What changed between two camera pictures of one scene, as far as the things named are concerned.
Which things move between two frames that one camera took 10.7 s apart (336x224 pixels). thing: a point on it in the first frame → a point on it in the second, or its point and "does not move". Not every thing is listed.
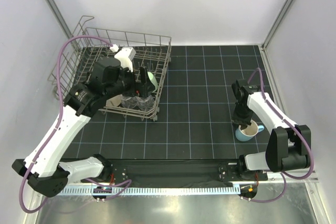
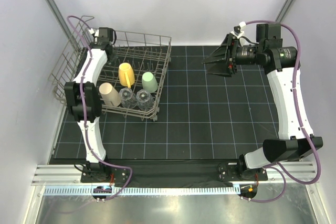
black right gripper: [238, 120] → [221, 55]
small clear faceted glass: [129, 102] does not move
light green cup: [153, 80] does not move
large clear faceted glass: [147, 102] does not move
